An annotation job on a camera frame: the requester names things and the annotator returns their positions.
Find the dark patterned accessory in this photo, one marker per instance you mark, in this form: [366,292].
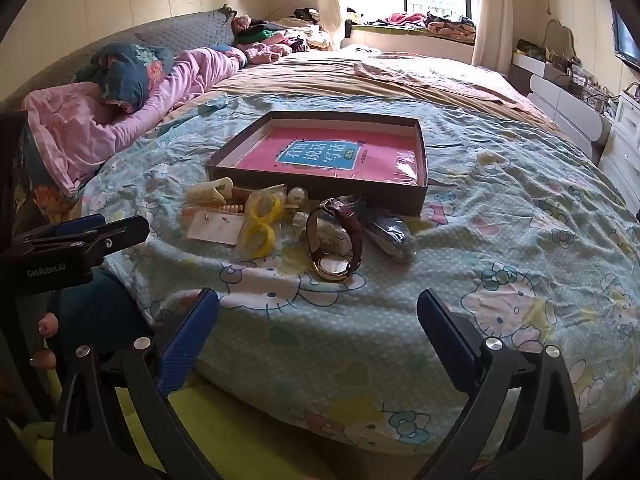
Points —
[395,237]

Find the white earring card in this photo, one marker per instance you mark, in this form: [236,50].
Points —
[215,230]

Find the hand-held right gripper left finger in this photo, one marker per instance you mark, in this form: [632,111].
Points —
[190,340]

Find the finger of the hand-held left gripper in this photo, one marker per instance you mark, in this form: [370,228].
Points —
[120,235]
[80,223]

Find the dark floral blanket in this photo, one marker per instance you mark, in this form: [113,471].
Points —
[125,75]

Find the cartoon cat print blanket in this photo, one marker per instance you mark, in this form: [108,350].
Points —
[450,240]

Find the pile of clothes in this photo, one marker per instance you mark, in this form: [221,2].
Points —
[280,35]

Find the grey quilted headboard cushion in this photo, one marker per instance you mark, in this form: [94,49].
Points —
[180,30]

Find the white black patterned cloth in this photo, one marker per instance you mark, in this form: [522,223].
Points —
[367,49]

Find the tan bedsheet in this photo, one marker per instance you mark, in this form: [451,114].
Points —
[325,85]

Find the pink plush toy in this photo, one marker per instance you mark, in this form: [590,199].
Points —
[265,52]

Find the white drawer dresser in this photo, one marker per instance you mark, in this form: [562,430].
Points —
[622,145]

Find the black television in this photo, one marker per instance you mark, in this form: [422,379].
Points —
[627,40]

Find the pink quilt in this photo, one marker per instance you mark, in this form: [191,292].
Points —
[75,130]

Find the cream hair clip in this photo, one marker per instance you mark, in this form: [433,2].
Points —
[210,190]

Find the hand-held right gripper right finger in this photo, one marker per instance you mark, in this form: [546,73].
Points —
[450,332]

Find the pink book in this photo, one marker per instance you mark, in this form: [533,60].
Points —
[300,145]

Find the vanity mirror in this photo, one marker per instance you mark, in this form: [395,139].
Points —
[557,37]

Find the pearl hair accessory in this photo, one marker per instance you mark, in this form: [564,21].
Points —
[297,195]

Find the yellow green cloth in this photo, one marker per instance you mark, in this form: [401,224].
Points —
[225,420]

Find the row of cosmetics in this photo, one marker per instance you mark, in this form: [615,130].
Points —
[580,77]

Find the dark shallow cardboard box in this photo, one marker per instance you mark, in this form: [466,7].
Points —
[390,200]

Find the white grey vanity table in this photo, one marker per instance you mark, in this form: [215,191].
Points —
[565,100]

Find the person's left hand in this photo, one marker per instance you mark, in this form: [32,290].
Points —
[48,325]

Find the cream curtain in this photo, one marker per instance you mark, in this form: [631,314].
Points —
[492,20]
[332,5]

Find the clothes on window seat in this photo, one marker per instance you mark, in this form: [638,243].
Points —
[425,20]

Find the dark brown hair clip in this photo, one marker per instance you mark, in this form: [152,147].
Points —
[330,266]

